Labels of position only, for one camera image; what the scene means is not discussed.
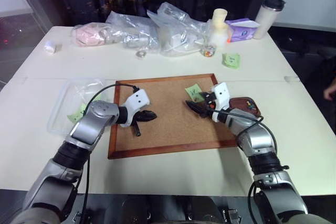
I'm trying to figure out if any green sticky note pad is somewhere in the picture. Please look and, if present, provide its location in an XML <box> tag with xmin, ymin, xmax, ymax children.
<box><xmin>221</xmin><ymin>51</ymin><xmax>241</xmax><ymax>70</ymax></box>

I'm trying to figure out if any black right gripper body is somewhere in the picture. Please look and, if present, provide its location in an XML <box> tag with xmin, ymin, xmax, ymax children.
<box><xmin>199</xmin><ymin>91</ymin><xmax>218</xmax><ymax>112</ymax></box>

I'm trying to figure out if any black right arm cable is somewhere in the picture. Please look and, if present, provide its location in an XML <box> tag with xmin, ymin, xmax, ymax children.
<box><xmin>208</xmin><ymin>105</ymin><xmax>279</xmax><ymax>224</ymax></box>

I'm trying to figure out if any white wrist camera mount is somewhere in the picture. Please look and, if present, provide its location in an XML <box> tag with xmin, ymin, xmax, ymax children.
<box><xmin>209</xmin><ymin>82</ymin><xmax>232</xmax><ymax>124</ymax></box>
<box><xmin>118</xmin><ymin>89</ymin><xmax>151</xmax><ymax>128</ymax></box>

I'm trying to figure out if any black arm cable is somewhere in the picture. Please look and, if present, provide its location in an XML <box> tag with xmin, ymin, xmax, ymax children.
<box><xmin>208</xmin><ymin>105</ymin><xmax>279</xmax><ymax>224</ymax></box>
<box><xmin>77</xmin><ymin>83</ymin><xmax>140</xmax><ymax>224</ymax></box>

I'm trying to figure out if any plastic bag with pink contents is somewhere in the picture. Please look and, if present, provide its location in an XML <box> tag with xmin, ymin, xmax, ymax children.
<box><xmin>70</xmin><ymin>23</ymin><xmax>112</xmax><ymax>48</ymax></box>

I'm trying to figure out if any white tumbler with black lid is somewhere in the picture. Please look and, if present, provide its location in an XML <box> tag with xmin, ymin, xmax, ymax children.
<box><xmin>253</xmin><ymin>0</ymin><xmax>286</xmax><ymax>40</ymax></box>

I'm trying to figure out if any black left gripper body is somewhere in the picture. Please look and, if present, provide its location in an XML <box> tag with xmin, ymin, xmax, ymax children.
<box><xmin>131</xmin><ymin>110</ymin><xmax>146</xmax><ymax>128</ymax></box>

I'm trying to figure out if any purple tissue pack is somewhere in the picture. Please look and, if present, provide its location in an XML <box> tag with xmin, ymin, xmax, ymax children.
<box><xmin>225</xmin><ymin>17</ymin><xmax>261</xmax><ymax>43</ymax></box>

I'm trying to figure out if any crumpled clear plastic bag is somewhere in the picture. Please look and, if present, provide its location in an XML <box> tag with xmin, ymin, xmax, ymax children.
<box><xmin>104</xmin><ymin>10</ymin><xmax>161</xmax><ymax>55</ymax></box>

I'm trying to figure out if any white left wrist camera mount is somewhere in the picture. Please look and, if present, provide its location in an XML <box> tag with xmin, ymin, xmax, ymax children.
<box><xmin>118</xmin><ymin>89</ymin><xmax>151</xmax><ymax>128</ymax></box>

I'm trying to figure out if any clear plastic box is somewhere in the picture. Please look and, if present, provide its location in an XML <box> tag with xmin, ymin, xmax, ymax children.
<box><xmin>46</xmin><ymin>78</ymin><xmax>117</xmax><ymax>136</ymax></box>

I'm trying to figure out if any bystander bare hand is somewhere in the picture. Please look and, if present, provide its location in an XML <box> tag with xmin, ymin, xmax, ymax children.
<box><xmin>323</xmin><ymin>76</ymin><xmax>336</xmax><ymax>102</ymax></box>

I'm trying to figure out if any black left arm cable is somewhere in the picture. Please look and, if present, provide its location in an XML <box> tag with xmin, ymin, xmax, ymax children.
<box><xmin>77</xmin><ymin>83</ymin><xmax>140</xmax><ymax>224</ymax></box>

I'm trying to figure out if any brown wooden tray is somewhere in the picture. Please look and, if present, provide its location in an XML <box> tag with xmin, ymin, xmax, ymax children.
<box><xmin>227</xmin><ymin>97</ymin><xmax>264</xmax><ymax>118</ymax></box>

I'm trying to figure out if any green sticky note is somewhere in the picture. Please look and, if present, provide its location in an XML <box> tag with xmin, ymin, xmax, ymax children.
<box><xmin>184</xmin><ymin>83</ymin><xmax>204</xmax><ymax>103</ymax></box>
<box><xmin>66</xmin><ymin>100</ymin><xmax>103</xmax><ymax>124</ymax></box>

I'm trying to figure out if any small white box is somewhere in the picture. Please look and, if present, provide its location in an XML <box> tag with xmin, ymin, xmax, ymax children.
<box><xmin>43</xmin><ymin>40</ymin><xmax>63</xmax><ymax>56</ymax></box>

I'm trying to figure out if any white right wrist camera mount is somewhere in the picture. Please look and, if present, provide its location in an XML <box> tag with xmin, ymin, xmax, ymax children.
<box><xmin>209</xmin><ymin>82</ymin><xmax>232</xmax><ymax>124</ymax></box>

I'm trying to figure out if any glass jar of pushpins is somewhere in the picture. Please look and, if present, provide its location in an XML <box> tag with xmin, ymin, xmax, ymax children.
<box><xmin>201</xmin><ymin>42</ymin><xmax>217</xmax><ymax>58</ymax></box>

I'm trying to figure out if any clear bag with white parts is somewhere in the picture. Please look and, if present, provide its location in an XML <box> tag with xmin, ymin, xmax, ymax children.
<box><xmin>146</xmin><ymin>1</ymin><xmax>212</xmax><ymax>58</ymax></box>

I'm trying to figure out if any white plastic bottle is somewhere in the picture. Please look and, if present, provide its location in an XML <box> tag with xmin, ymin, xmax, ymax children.
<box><xmin>209</xmin><ymin>8</ymin><xmax>229</xmax><ymax>49</ymax></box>

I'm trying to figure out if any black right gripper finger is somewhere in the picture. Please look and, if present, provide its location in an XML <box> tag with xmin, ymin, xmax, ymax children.
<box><xmin>185</xmin><ymin>100</ymin><xmax>208</xmax><ymax>111</ymax></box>
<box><xmin>186</xmin><ymin>103</ymin><xmax>212</xmax><ymax>119</ymax></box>

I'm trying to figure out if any wood-framed cork board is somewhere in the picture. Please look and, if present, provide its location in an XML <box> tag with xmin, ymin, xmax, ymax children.
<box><xmin>108</xmin><ymin>73</ymin><xmax>239</xmax><ymax>160</ymax></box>

